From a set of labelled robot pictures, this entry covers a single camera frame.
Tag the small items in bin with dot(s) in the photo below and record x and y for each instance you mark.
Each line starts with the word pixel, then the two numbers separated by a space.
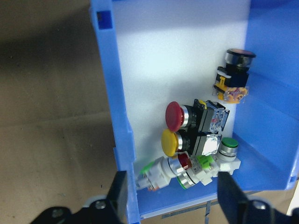
pixel 151 70

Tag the green button with green block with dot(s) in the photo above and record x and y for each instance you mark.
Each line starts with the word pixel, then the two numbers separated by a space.
pixel 201 170

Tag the blue bin with buttons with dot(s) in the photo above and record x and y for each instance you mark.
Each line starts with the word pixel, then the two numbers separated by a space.
pixel 268 116

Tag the black button orange contact block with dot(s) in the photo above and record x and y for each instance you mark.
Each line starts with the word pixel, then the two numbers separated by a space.
pixel 233 77

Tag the green white contact block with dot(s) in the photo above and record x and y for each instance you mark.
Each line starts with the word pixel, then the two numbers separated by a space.
pixel 161 172

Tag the yellow mushroom push button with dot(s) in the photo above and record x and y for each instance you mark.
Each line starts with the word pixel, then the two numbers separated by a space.
pixel 170 142

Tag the red mushroom push button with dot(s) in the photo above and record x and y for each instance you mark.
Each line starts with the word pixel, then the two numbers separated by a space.
pixel 175 115

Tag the green button white housing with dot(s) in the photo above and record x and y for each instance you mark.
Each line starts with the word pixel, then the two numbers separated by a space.
pixel 230 145

